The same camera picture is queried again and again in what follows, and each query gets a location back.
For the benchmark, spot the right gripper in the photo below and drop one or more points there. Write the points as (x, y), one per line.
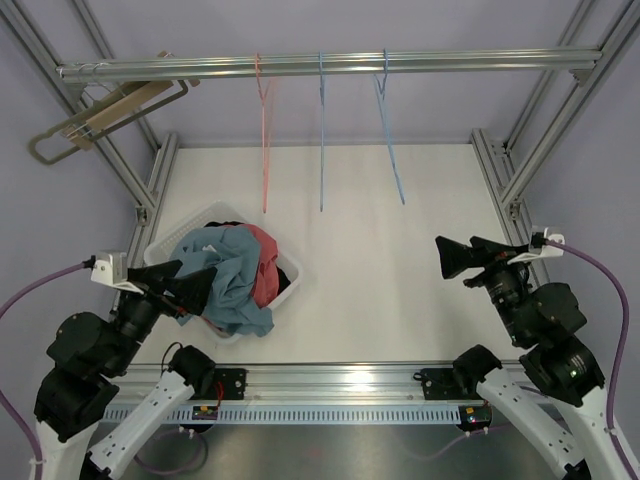
(455, 257)

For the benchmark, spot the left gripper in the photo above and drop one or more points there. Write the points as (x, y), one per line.
(191, 290)

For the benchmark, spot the blue t shirt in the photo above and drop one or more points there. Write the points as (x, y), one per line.
(235, 253)

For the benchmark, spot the red t shirt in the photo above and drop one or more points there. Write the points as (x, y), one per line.
(266, 284)

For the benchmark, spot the black t shirt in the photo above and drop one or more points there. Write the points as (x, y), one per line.
(283, 279)

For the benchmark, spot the pink wire hanger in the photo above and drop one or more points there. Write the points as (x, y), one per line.
(266, 91)

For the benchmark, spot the light blue wire hanger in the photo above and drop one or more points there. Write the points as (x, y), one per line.
(322, 89)

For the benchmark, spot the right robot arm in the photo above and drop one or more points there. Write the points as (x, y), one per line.
(543, 322)

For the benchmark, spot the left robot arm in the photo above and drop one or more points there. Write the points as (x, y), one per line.
(89, 352)

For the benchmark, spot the wooden hanger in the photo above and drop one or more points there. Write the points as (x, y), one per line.
(128, 103)

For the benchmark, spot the olive flat hanger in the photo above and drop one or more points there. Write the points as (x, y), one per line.
(51, 147)

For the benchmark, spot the white laundry basket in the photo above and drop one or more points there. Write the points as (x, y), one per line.
(161, 248)

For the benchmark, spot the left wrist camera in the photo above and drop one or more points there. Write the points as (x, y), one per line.
(111, 269)

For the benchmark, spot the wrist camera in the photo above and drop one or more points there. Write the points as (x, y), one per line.
(544, 243)
(111, 269)

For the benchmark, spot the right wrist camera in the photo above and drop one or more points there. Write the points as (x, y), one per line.
(544, 243)

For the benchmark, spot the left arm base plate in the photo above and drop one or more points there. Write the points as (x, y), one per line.
(229, 383)

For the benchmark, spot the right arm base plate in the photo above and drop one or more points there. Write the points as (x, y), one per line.
(450, 383)

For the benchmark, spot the front aluminium rail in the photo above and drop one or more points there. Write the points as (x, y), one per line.
(328, 383)

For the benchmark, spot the white slotted cable duct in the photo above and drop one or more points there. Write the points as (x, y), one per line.
(316, 415)

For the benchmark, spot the aluminium hanging rail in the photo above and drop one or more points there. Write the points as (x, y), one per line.
(288, 65)

